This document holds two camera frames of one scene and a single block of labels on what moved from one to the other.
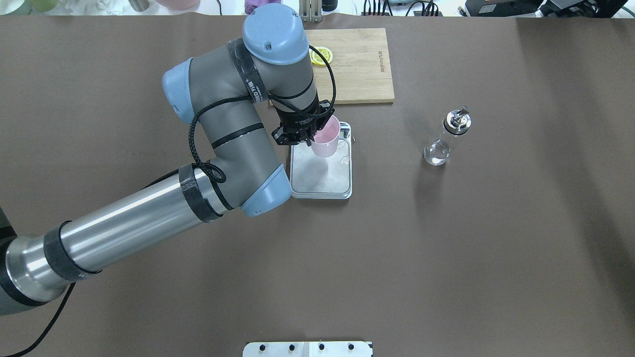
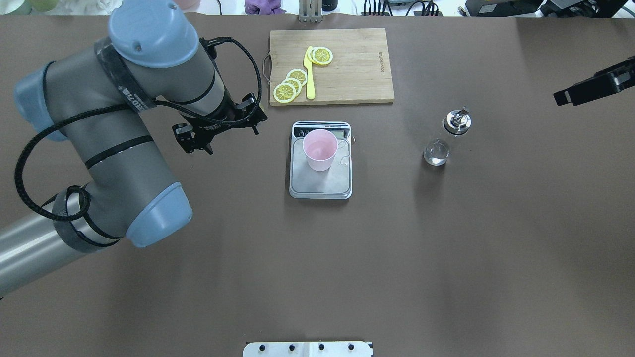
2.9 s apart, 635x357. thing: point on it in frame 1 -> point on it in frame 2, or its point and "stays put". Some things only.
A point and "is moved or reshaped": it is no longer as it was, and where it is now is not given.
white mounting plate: (308, 349) stays put
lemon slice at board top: (325, 51) stays put
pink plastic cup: (326, 139) is moved or reshaped
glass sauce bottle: (456, 122) stays put
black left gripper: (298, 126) -> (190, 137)
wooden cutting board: (361, 63) stays put
